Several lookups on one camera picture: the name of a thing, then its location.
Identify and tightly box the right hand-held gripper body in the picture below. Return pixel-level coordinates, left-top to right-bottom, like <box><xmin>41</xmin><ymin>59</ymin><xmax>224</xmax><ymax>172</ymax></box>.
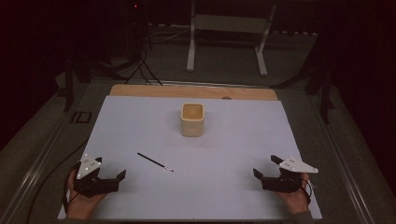
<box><xmin>261</xmin><ymin>155</ymin><xmax>319</xmax><ymax>194</ymax></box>

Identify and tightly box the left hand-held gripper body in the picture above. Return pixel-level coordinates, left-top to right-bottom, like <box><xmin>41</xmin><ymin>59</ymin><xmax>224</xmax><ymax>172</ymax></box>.
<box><xmin>73</xmin><ymin>153</ymin><xmax>121</xmax><ymax>199</ymax></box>

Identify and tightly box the thin black pen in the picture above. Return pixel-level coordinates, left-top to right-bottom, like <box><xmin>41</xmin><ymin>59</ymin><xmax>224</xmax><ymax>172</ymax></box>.
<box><xmin>136</xmin><ymin>151</ymin><xmax>175</xmax><ymax>173</ymax></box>

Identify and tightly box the square wooden pen holder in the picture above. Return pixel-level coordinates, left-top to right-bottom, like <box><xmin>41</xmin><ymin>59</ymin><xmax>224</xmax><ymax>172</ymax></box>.
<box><xmin>180</xmin><ymin>103</ymin><xmax>205</xmax><ymax>138</ymax></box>

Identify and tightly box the person's left hand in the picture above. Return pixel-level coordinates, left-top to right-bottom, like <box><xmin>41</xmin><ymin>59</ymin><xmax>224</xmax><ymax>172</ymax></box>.
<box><xmin>66</xmin><ymin>169</ymin><xmax>108</xmax><ymax>220</ymax></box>

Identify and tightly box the person's right hand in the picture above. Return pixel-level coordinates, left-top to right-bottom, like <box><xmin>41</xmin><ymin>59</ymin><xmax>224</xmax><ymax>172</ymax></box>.
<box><xmin>275</xmin><ymin>172</ymin><xmax>313</xmax><ymax>216</ymax></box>

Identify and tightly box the white table mat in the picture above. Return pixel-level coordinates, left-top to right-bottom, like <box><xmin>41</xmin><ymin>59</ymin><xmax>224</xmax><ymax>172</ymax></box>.
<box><xmin>57</xmin><ymin>94</ymin><xmax>323</xmax><ymax>221</ymax></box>

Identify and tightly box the black metal stand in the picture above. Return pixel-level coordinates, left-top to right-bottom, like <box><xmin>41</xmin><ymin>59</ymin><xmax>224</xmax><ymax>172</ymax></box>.
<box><xmin>63</xmin><ymin>55</ymin><xmax>92</xmax><ymax>114</ymax></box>
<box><xmin>306</xmin><ymin>66</ymin><xmax>336</xmax><ymax>125</ymax></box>

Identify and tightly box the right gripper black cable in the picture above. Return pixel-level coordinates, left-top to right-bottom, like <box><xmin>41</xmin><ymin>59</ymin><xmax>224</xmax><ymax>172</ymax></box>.
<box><xmin>300</xmin><ymin>176</ymin><xmax>315</xmax><ymax>206</ymax></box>

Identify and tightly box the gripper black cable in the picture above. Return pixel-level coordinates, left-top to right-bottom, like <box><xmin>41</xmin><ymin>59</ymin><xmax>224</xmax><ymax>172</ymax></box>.
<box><xmin>300</xmin><ymin>176</ymin><xmax>315</xmax><ymax>206</ymax></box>
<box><xmin>63</xmin><ymin>162</ymin><xmax>80</xmax><ymax>215</ymax></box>

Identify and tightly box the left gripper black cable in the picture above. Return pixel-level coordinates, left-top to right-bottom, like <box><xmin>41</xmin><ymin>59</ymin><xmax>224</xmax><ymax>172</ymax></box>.
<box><xmin>63</xmin><ymin>162</ymin><xmax>80</xmax><ymax>215</ymax></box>

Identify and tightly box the long black floor cable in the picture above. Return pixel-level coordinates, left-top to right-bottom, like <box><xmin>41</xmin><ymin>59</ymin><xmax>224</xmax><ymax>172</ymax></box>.
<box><xmin>24</xmin><ymin>138</ymin><xmax>90</xmax><ymax>224</ymax></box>

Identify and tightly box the black floor cable bundle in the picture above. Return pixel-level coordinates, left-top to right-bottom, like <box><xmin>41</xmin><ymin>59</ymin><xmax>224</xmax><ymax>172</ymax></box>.
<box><xmin>123</xmin><ymin>36</ymin><xmax>164</xmax><ymax>87</ymax></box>

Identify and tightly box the white metal stand frame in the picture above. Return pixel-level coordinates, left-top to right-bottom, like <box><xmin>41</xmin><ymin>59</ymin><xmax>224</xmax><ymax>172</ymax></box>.
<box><xmin>186</xmin><ymin>0</ymin><xmax>278</xmax><ymax>77</ymax></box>

